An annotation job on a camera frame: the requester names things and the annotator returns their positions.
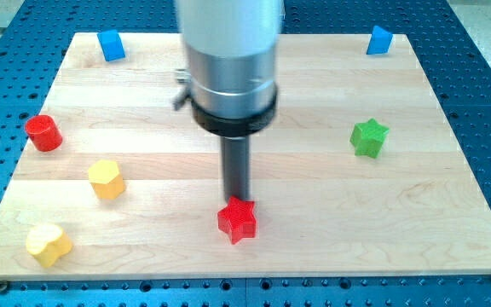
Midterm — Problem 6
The blue triangular block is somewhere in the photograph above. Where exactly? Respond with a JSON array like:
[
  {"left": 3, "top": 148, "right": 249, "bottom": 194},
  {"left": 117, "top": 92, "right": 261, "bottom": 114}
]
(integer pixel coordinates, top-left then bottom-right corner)
[{"left": 366, "top": 25, "right": 394, "bottom": 55}]

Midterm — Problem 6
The blue cube block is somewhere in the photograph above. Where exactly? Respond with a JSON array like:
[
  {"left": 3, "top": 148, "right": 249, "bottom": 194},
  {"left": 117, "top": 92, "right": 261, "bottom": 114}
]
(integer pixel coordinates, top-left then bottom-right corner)
[{"left": 96, "top": 29, "right": 125, "bottom": 61}]

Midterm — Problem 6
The yellow heart block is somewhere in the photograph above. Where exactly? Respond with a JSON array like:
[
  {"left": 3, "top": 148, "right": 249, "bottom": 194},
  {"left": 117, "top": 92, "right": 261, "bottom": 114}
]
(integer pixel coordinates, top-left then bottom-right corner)
[{"left": 26, "top": 223, "right": 73, "bottom": 268}]

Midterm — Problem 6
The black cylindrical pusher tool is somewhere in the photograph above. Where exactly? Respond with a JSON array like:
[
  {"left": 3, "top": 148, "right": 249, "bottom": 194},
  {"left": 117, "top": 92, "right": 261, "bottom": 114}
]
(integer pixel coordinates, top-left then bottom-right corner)
[{"left": 221, "top": 136, "right": 251, "bottom": 201}]

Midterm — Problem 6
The wooden board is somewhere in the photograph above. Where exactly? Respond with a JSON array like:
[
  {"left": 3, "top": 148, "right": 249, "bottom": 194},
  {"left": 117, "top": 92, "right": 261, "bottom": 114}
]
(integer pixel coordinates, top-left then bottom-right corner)
[{"left": 0, "top": 32, "right": 491, "bottom": 281}]

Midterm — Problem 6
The yellow hexagon block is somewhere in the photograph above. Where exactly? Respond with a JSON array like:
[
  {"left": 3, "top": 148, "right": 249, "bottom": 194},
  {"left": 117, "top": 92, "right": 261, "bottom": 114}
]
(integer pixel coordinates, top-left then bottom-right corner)
[{"left": 88, "top": 159, "right": 126, "bottom": 200}]

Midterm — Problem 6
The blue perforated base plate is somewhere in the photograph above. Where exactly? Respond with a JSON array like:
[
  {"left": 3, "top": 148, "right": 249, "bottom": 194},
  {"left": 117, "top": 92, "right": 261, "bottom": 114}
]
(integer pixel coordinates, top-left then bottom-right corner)
[{"left": 0, "top": 1, "right": 491, "bottom": 306}]

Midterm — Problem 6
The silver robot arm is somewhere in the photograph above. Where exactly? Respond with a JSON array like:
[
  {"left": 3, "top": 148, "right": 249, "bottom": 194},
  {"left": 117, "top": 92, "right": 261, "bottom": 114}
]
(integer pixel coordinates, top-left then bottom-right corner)
[{"left": 175, "top": 0, "right": 282, "bottom": 137}]

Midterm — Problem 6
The green star block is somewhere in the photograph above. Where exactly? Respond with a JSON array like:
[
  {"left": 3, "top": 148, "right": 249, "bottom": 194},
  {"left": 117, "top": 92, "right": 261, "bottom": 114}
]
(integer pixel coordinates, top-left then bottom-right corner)
[{"left": 349, "top": 119, "right": 390, "bottom": 159}]

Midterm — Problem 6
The red star block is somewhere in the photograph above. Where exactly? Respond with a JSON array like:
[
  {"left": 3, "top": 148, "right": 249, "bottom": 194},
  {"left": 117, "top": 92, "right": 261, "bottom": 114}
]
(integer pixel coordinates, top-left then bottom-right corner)
[{"left": 217, "top": 196, "right": 257, "bottom": 245}]

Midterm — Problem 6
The red cylinder block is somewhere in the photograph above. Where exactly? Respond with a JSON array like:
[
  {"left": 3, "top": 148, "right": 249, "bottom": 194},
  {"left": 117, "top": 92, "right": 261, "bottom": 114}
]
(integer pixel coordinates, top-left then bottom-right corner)
[{"left": 25, "top": 114, "right": 63, "bottom": 152}]

